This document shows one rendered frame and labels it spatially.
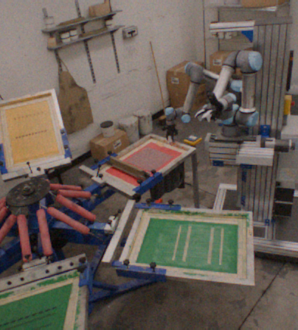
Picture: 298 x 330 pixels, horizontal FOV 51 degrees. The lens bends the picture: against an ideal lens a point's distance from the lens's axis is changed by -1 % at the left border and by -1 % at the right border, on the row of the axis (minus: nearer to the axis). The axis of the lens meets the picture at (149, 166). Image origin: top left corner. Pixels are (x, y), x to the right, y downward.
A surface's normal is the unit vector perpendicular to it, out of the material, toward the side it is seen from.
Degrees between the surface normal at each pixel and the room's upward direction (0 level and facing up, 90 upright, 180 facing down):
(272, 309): 0
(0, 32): 90
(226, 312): 0
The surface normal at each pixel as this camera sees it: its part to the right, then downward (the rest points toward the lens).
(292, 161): -0.32, 0.56
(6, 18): 0.72, 0.30
